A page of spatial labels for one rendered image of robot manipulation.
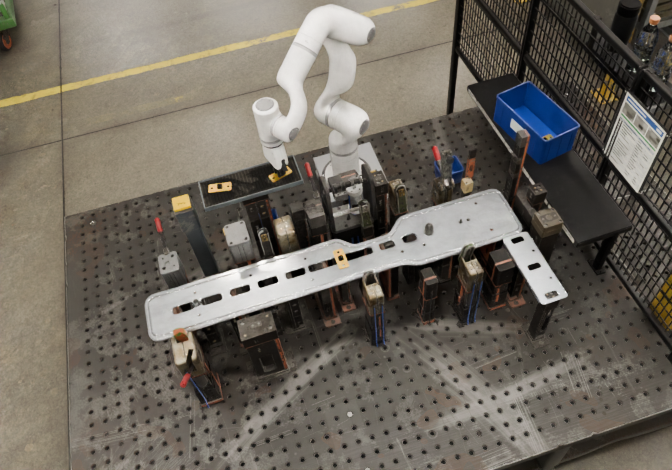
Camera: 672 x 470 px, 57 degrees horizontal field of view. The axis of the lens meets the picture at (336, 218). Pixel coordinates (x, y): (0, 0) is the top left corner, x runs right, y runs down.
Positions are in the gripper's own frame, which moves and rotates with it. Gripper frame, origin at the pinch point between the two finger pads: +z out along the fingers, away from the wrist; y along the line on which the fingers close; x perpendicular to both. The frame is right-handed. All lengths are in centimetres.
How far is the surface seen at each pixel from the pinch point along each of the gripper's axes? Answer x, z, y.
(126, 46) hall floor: 17, 118, -286
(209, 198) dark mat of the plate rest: -26.4, 2.6, -6.6
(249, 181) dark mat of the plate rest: -10.8, 2.6, -4.3
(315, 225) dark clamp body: 1.4, 15.7, 18.7
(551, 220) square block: 67, 13, 71
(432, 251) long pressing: 29, 19, 53
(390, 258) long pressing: 15, 19, 46
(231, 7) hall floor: 105, 118, -276
